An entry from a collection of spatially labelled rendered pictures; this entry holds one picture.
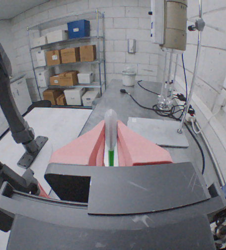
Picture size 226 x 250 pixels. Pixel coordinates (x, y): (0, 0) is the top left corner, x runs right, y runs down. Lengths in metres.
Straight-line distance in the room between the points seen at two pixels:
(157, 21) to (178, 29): 0.07
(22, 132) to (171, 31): 0.62
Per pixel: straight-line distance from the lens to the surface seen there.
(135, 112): 0.79
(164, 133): 0.64
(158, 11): 0.49
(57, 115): 0.84
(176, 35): 0.48
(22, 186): 0.24
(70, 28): 2.48
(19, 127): 0.51
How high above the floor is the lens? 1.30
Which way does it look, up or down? 36 degrees down
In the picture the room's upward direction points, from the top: 2 degrees counter-clockwise
